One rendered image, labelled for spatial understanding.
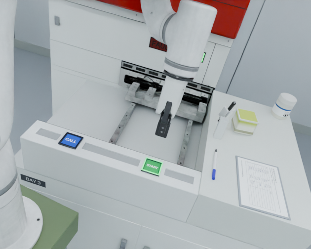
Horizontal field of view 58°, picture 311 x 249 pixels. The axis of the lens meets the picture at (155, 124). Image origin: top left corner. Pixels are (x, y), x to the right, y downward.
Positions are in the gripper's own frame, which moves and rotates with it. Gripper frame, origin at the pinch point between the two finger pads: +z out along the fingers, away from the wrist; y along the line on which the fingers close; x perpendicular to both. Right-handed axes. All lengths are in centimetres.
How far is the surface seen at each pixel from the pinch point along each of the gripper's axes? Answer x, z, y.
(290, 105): 46, -3, -50
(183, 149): 9.0, 20.6, -30.0
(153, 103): -9, 14, -50
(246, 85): 59, 32, -218
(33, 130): -38.1, 15.2, -3.0
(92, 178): -16.4, 23.6, -0.6
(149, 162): -1.2, 14.4, -4.5
